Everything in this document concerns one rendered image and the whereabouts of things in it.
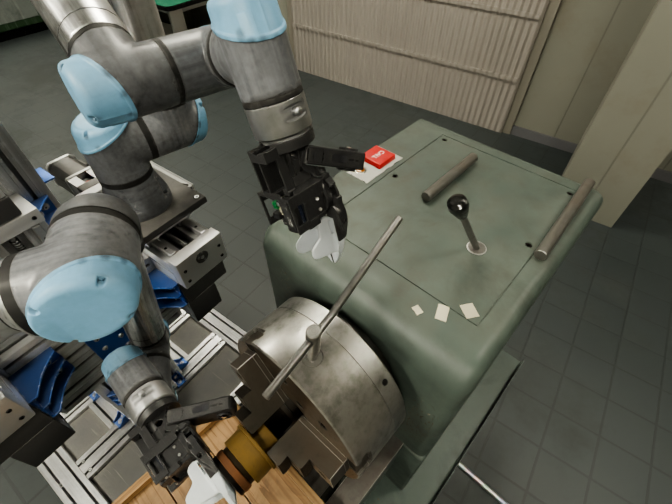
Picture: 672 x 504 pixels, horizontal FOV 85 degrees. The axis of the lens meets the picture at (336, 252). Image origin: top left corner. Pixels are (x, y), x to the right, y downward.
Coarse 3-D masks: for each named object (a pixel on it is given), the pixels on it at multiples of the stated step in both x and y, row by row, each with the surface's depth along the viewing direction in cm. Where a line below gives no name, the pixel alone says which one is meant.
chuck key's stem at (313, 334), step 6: (312, 324) 50; (306, 330) 50; (312, 330) 50; (318, 330) 50; (306, 336) 50; (312, 336) 49; (318, 336) 49; (312, 342) 50; (318, 342) 50; (312, 348) 51; (318, 348) 52; (312, 354) 53; (312, 360) 56
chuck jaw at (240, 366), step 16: (256, 336) 63; (256, 352) 62; (240, 368) 59; (256, 368) 61; (256, 384) 61; (240, 400) 62; (256, 400) 61; (272, 400) 62; (240, 416) 61; (256, 416) 60
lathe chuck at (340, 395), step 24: (288, 312) 64; (264, 336) 60; (288, 336) 59; (264, 360) 60; (288, 360) 56; (336, 360) 56; (288, 384) 57; (312, 384) 54; (336, 384) 55; (360, 384) 56; (312, 408) 55; (336, 408) 54; (360, 408) 55; (384, 408) 58; (336, 432) 53; (360, 432) 55; (384, 432) 59; (360, 456) 56
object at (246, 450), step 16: (240, 432) 61; (256, 432) 61; (272, 432) 61; (240, 448) 58; (256, 448) 58; (224, 464) 57; (240, 464) 58; (256, 464) 58; (272, 464) 59; (240, 480) 57; (256, 480) 58
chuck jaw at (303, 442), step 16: (288, 432) 61; (304, 432) 61; (320, 432) 61; (272, 448) 60; (288, 448) 59; (304, 448) 59; (320, 448) 59; (336, 448) 58; (288, 464) 60; (304, 464) 57; (320, 464) 57; (336, 464) 57; (352, 464) 58; (336, 480) 57
